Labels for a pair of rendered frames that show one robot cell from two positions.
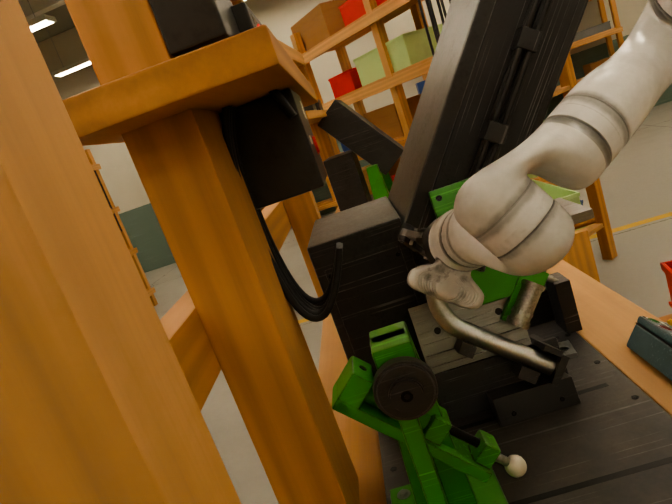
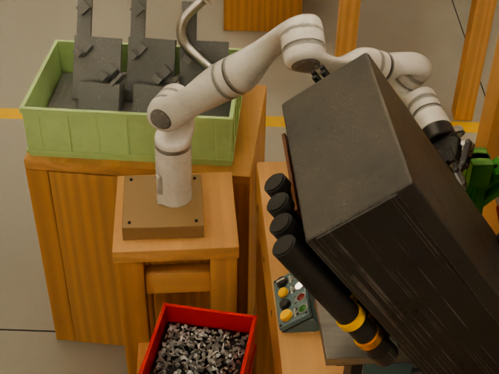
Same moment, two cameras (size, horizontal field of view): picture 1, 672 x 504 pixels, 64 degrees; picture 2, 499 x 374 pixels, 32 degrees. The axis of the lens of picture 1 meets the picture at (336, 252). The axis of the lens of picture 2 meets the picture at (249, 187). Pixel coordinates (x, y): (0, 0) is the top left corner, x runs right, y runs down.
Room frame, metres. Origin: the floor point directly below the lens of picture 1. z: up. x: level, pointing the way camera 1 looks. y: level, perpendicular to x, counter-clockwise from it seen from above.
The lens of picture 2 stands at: (2.10, -0.79, 2.30)
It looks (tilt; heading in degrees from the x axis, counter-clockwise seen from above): 38 degrees down; 171
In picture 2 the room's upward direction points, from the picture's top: 1 degrees clockwise
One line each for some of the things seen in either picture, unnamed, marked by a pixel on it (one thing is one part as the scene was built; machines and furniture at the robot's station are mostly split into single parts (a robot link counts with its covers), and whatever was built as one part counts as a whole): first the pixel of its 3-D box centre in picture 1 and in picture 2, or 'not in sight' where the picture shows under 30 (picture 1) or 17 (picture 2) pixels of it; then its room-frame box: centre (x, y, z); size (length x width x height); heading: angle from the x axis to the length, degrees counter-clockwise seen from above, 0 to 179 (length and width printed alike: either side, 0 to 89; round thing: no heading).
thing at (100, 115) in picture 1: (238, 104); not in sight; (1.01, 0.08, 1.52); 0.90 x 0.25 x 0.04; 175
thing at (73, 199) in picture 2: not in sight; (159, 214); (-0.20, -0.73, 0.39); 0.68 x 0.52 x 0.79; 75
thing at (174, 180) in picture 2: not in sight; (174, 171); (0.33, -0.70, 0.98); 0.09 x 0.09 x 0.17; 88
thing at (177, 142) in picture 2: not in sight; (172, 119); (0.34, -0.70, 1.14); 0.09 x 0.09 x 0.17; 58
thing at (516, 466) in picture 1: (502, 459); not in sight; (0.61, -0.11, 0.96); 0.06 x 0.03 x 0.06; 85
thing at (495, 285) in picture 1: (475, 236); not in sight; (0.91, -0.24, 1.17); 0.13 x 0.12 x 0.20; 175
